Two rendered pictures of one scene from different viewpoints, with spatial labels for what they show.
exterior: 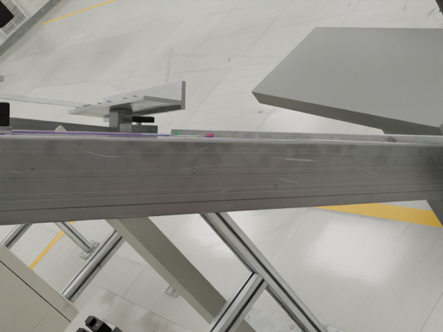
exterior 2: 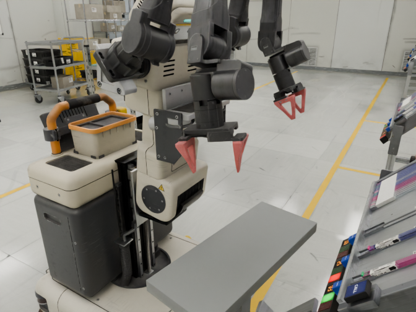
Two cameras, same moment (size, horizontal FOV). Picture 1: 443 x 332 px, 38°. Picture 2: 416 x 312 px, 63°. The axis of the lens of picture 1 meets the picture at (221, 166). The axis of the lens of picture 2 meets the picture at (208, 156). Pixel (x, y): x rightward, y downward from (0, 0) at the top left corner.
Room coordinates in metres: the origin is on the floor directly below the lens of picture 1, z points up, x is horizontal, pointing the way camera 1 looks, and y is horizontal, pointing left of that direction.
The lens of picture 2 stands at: (1.77, 0.32, 1.29)
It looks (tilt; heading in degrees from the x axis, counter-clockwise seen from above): 22 degrees down; 235
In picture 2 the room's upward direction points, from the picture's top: straight up
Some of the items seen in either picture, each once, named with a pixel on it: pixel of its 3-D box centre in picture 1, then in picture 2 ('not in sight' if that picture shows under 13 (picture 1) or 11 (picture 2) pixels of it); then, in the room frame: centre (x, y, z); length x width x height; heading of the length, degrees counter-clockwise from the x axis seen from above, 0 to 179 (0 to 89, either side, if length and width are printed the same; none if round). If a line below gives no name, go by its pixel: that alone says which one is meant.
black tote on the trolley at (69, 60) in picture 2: not in sight; (58, 61); (0.47, -5.78, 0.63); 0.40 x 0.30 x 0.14; 39
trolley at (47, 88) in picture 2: not in sight; (60, 69); (0.44, -5.80, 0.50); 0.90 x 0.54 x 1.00; 39
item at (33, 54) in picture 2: not in sight; (44, 70); (0.52, -6.86, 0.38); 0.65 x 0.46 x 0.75; 117
